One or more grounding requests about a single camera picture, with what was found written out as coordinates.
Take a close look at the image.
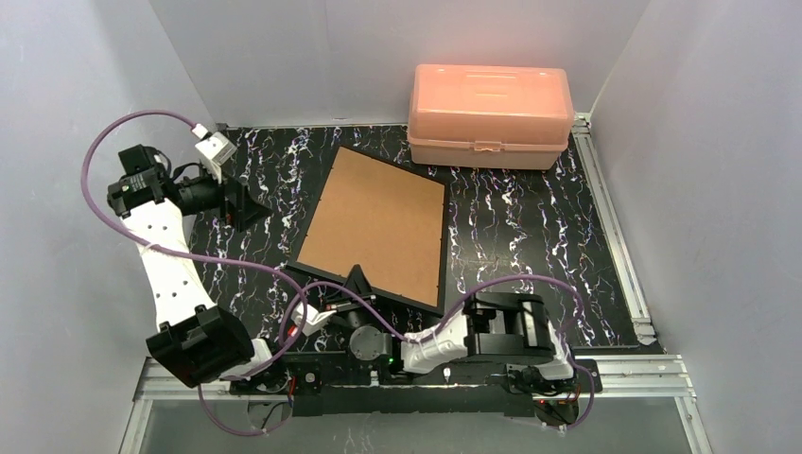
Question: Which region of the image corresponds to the aluminium rail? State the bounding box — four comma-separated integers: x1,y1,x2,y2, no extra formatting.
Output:
133,355,697,401
571,113,657,346

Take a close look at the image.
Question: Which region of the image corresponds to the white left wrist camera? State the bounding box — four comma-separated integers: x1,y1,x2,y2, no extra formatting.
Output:
191,123,237,183

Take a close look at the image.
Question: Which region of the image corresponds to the brown cardboard backing board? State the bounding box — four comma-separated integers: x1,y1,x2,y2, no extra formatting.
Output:
296,148,447,307

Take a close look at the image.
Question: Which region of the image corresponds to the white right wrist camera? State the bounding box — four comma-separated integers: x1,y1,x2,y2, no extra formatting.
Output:
292,304,335,337

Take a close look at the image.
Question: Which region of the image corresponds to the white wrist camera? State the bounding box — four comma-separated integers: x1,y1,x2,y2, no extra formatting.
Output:
191,123,237,183
292,304,335,337

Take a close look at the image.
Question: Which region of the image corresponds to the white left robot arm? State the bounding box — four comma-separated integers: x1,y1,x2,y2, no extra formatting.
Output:
107,145,272,388

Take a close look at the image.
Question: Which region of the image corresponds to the aluminium front rail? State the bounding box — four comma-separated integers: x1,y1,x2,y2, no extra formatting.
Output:
133,355,697,401

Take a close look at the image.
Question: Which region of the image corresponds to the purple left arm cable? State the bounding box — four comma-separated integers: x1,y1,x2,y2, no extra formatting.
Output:
81,110,309,437

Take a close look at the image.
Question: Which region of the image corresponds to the aluminium right rail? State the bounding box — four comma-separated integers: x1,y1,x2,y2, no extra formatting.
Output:
571,113,657,346

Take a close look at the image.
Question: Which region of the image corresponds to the black picture frame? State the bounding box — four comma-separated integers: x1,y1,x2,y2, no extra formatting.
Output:
287,144,454,316

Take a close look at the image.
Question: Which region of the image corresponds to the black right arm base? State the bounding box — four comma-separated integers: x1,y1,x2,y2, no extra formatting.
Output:
506,365,603,429

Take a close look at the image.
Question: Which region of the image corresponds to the pink plastic storage box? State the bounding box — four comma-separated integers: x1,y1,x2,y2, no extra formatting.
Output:
407,64,575,170

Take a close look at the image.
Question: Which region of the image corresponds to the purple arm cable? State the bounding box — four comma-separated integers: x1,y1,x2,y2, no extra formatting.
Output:
81,110,309,437
278,274,597,432

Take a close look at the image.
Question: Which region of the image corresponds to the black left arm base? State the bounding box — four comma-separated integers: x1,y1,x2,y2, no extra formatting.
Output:
229,355,323,396

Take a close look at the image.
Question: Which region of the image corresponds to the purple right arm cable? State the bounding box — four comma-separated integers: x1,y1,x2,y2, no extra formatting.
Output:
278,274,597,432

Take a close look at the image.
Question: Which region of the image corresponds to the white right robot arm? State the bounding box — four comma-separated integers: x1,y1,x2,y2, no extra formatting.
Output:
348,274,584,381

